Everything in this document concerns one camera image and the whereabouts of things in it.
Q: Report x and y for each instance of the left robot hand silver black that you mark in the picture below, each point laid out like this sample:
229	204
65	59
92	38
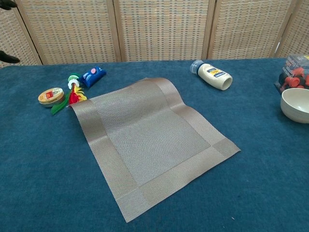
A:
8	58

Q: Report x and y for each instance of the grey woven placemat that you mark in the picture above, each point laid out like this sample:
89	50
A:
149	140

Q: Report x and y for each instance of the white bowl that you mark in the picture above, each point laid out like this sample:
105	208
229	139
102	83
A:
297	106

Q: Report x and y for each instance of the round yellow tin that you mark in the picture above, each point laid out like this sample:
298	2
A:
51	96

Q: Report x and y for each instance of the colourful feather shuttlecock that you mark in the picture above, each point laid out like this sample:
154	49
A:
76	95

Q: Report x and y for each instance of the blue snack packet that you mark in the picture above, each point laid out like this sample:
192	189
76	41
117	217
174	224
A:
91	76

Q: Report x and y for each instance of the blue carpet table cover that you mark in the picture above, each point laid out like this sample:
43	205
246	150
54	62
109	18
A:
48	157

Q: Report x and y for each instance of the bamboo folding screen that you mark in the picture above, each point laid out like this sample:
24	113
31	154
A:
154	29

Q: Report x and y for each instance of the mayonnaise squeeze bottle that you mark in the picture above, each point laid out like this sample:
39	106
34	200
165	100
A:
214	76

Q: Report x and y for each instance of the clear box of red items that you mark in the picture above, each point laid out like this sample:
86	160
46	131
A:
293	75

